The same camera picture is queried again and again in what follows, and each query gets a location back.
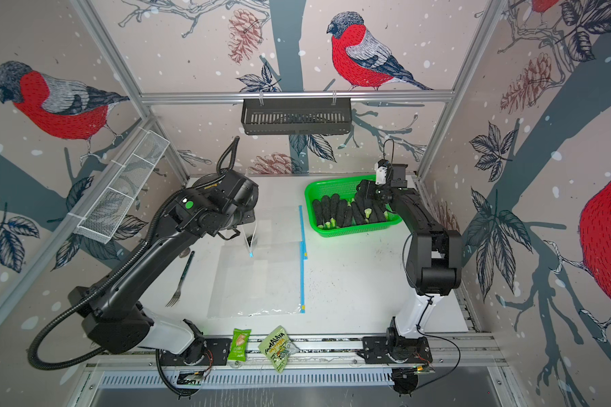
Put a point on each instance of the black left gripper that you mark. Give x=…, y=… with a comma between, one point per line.
x=250, y=209

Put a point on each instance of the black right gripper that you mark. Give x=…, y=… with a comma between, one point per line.
x=369, y=186

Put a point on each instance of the small clear zip-top bag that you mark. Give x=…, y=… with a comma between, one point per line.
x=275, y=226

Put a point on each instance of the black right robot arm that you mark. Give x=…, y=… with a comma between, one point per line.
x=431, y=259

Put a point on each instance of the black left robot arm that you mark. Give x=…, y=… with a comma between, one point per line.
x=112, y=314

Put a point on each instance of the eggplant in basket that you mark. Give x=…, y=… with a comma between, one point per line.
x=331, y=212

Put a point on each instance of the large clear zip-top bag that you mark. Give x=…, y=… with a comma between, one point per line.
x=265, y=282

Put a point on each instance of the green printed snack bag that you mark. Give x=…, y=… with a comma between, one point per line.
x=278, y=347

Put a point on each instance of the green plastic basket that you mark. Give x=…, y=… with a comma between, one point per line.
x=346, y=188

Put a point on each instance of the small green snack packet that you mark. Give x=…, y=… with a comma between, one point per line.
x=239, y=344

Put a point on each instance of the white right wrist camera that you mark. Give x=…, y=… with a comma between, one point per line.
x=390, y=175

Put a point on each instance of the black hanging wire shelf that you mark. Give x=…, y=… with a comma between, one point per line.
x=296, y=116

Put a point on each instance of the white wire mesh basket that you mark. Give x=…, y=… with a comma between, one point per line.
x=115, y=199

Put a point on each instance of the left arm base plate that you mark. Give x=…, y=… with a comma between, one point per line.
x=204, y=351

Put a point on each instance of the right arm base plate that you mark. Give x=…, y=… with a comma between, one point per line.
x=384, y=350

